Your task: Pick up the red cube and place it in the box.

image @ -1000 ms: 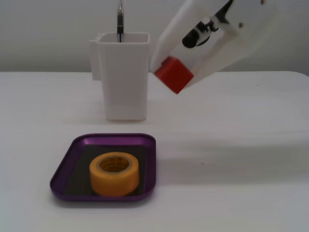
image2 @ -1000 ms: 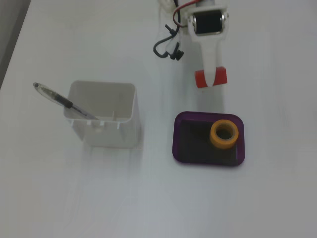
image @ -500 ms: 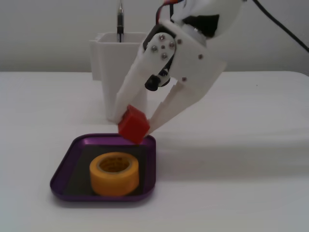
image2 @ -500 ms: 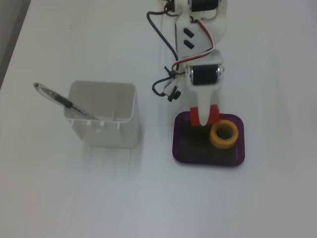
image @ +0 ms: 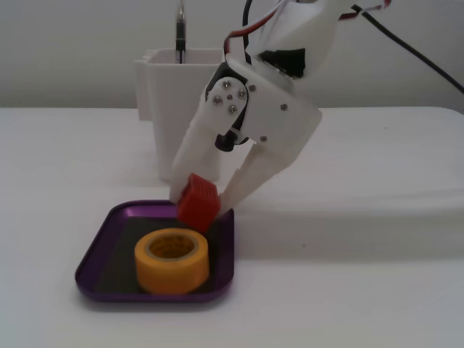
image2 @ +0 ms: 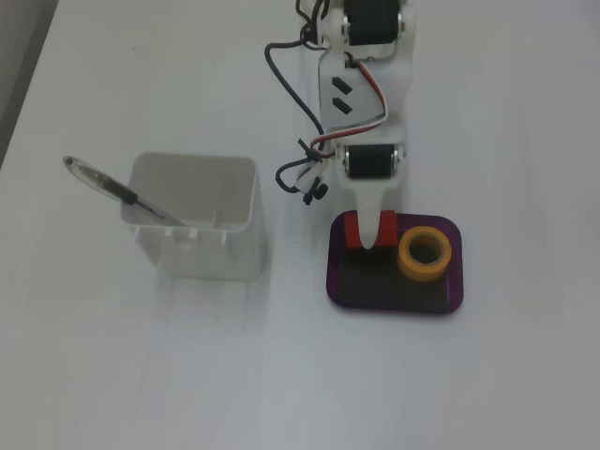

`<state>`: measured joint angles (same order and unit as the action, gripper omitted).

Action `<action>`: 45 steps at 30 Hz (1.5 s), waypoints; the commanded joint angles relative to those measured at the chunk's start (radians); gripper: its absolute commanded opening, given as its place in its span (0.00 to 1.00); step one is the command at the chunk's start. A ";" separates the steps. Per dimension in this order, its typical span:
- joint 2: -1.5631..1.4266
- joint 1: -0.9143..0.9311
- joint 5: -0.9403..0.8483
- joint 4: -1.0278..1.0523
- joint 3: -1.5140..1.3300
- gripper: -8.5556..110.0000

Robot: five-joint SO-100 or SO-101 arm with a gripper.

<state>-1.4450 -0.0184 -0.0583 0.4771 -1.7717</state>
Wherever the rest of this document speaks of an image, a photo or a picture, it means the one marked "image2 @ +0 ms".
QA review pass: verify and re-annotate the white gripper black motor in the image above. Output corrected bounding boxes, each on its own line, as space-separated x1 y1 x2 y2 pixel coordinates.
335 138 407 250

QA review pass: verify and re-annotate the red cube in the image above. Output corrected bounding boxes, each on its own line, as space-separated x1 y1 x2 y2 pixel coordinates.
344 211 398 252

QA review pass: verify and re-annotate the black ballpoint pen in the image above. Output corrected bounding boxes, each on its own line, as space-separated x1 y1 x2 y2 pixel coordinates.
62 154 191 227

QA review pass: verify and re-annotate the white plastic pen holder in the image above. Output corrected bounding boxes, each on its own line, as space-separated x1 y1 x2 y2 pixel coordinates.
119 151 271 281

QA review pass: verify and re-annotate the red white black servo cable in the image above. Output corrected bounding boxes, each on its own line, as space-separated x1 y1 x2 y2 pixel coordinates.
299 53 391 158

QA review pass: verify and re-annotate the yellow tape roll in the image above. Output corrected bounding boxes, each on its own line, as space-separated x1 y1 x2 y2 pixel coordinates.
397 225 454 283

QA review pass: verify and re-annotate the purple metal tray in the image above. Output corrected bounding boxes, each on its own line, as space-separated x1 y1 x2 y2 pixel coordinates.
325 211 465 316

